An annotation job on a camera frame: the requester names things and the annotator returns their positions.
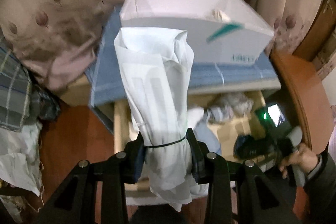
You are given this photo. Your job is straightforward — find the orange wooden chair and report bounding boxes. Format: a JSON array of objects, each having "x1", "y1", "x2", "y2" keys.
[{"x1": 270, "y1": 51, "x2": 334, "y2": 154}]

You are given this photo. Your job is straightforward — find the green plaid fabric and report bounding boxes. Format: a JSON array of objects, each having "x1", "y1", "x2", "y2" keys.
[{"x1": 0, "y1": 35, "x2": 32, "y2": 131}]

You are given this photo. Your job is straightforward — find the right hand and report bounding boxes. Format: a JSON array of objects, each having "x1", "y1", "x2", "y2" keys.
[{"x1": 279, "y1": 143, "x2": 319, "y2": 178}]

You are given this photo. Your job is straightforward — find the white cardboard storage box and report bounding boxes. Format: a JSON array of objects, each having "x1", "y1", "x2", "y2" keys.
[{"x1": 120, "y1": 0, "x2": 274, "y2": 65}]

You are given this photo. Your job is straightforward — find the white patterned underwear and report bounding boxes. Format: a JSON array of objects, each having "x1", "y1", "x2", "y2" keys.
[{"x1": 114, "y1": 27, "x2": 207, "y2": 211}]

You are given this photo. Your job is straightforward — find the blue checked cloth cover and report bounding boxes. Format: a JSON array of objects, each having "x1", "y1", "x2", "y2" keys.
[{"x1": 89, "y1": 4, "x2": 282, "y2": 134}]

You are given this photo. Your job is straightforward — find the dark patterned fabric bundle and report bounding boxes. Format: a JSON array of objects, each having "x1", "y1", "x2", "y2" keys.
[{"x1": 27, "y1": 85, "x2": 61, "y2": 123}]

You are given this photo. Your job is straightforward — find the grey floral lace underwear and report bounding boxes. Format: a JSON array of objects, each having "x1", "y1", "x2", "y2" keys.
[{"x1": 205, "y1": 92, "x2": 254, "y2": 123}]

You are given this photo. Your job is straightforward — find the cardboard box on floor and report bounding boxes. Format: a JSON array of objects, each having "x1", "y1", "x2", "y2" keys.
[{"x1": 58, "y1": 74, "x2": 91, "y2": 106}]

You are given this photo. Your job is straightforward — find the wooden drawer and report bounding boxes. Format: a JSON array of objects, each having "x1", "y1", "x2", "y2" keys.
[{"x1": 113, "y1": 90, "x2": 265, "y2": 206}]

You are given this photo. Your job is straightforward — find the pale blue underwear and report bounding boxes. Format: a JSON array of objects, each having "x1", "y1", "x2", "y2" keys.
[{"x1": 187, "y1": 106, "x2": 222, "y2": 155}]

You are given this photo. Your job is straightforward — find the white crumpled fabric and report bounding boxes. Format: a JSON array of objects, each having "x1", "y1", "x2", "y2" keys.
[{"x1": 0, "y1": 121, "x2": 44, "y2": 222}]

